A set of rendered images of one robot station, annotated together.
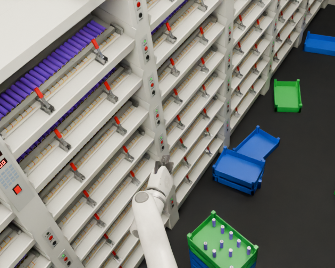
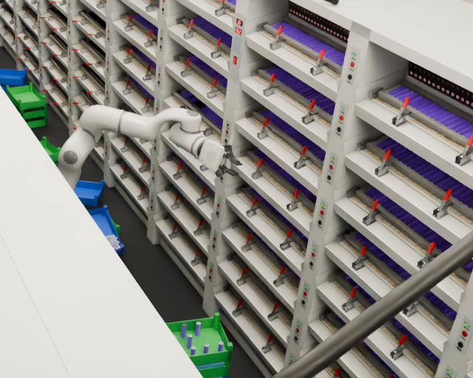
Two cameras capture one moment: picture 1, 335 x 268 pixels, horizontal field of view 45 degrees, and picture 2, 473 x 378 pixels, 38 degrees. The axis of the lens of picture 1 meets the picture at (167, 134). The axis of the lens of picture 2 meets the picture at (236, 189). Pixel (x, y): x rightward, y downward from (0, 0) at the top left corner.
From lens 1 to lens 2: 2.62 m
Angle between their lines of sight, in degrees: 77
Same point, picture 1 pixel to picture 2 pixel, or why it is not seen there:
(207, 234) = (212, 343)
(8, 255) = (219, 102)
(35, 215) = (231, 97)
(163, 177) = (213, 148)
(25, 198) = (233, 75)
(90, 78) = (297, 66)
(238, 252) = not seen: hidden behind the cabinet
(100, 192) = (264, 183)
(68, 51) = (329, 53)
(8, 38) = not seen: outside the picture
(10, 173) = (238, 44)
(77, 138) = (274, 100)
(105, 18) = not seen: hidden behind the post
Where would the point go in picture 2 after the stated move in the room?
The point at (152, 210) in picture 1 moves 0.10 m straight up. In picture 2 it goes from (175, 112) to (177, 87)
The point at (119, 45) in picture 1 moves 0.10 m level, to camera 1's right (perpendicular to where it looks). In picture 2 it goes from (332, 83) to (325, 92)
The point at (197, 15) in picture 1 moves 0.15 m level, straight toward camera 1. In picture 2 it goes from (426, 205) to (378, 190)
